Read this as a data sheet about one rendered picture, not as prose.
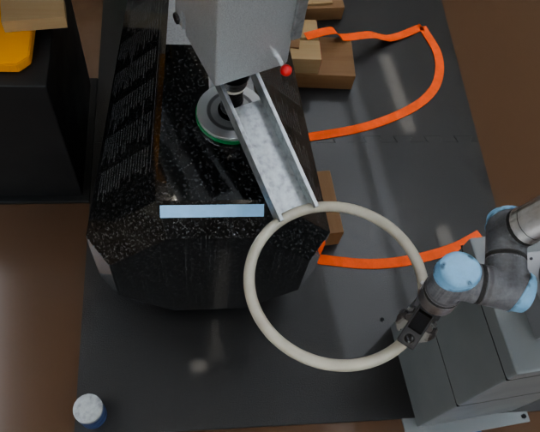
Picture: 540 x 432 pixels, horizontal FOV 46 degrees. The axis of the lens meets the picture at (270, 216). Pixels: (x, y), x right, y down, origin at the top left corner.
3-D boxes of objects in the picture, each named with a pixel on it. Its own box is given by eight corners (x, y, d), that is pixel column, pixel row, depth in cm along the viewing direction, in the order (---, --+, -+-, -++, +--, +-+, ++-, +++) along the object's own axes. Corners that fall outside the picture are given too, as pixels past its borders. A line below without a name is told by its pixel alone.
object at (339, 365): (213, 243, 171) (213, 237, 168) (365, 182, 185) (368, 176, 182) (298, 407, 149) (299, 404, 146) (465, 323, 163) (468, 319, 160)
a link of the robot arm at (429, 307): (452, 316, 142) (414, 293, 144) (445, 324, 146) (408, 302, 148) (467, 286, 146) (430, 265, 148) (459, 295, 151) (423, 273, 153)
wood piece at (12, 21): (5, 33, 206) (1, 21, 202) (4, 10, 211) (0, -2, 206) (67, 28, 210) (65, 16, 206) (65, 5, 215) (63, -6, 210)
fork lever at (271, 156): (169, 12, 182) (171, 3, 178) (230, -5, 188) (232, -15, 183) (264, 230, 175) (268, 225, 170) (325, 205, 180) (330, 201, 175)
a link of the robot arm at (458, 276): (485, 291, 132) (439, 282, 132) (465, 314, 143) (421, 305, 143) (485, 253, 137) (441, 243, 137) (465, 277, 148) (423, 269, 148)
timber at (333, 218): (338, 244, 269) (344, 231, 259) (311, 247, 267) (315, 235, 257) (325, 183, 282) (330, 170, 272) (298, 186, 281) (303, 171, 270)
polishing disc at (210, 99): (184, 124, 193) (184, 123, 192) (214, 76, 203) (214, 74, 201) (248, 151, 191) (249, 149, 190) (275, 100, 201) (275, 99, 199)
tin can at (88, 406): (78, 403, 229) (72, 395, 217) (106, 399, 231) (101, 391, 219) (79, 431, 225) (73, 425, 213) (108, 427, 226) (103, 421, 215)
